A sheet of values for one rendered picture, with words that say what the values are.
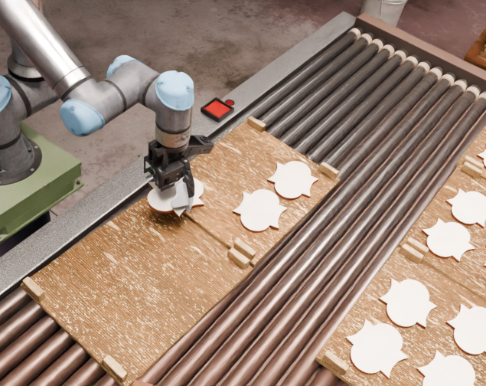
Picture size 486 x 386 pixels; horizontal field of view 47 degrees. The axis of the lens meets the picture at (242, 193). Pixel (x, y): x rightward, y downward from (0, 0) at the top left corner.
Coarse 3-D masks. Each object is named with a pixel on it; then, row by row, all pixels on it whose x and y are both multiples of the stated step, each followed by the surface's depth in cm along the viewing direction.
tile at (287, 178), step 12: (276, 168) 162; (288, 168) 161; (300, 168) 162; (276, 180) 158; (288, 180) 158; (300, 180) 159; (312, 180) 159; (276, 192) 155; (288, 192) 155; (300, 192) 156
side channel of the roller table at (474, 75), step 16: (368, 16) 223; (384, 32) 218; (400, 32) 218; (400, 48) 217; (416, 48) 213; (432, 48) 213; (432, 64) 213; (448, 64) 209; (464, 64) 209; (480, 80) 205
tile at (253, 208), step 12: (264, 192) 154; (240, 204) 150; (252, 204) 150; (264, 204) 151; (276, 204) 151; (252, 216) 148; (264, 216) 148; (276, 216) 149; (252, 228) 145; (264, 228) 146; (276, 228) 147
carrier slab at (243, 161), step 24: (216, 144) 166; (240, 144) 167; (264, 144) 168; (192, 168) 158; (216, 168) 159; (240, 168) 160; (264, 168) 161; (312, 168) 164; (216, 192) 153; (240, 192) 154; (312, 192) 158; (192, 216) 147; (216, 216) 148; (240, 216) 149; (288, 216) 151; (264, 240) 144
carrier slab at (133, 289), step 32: (128, 224) 142; (160, 224) 143; (192, 224) 145; (64, 256) 134; (96, 256) 135; (128, 256) 136; (160, 256) 137; (192, 256) 138; (224, 256) 140; (64, 288) 128; (96, 288) 129; (128, 288) 130; (160, 288) 131; (192, 288) 132; (224, 288) 133; (64, 320) 123; (96, 320) 124; (128, 320) 125; (160, 320) 126; (192, 320) 127; (96, 352) 119; (128, 352) 120; (160, 352) 121; (128, 384) 115
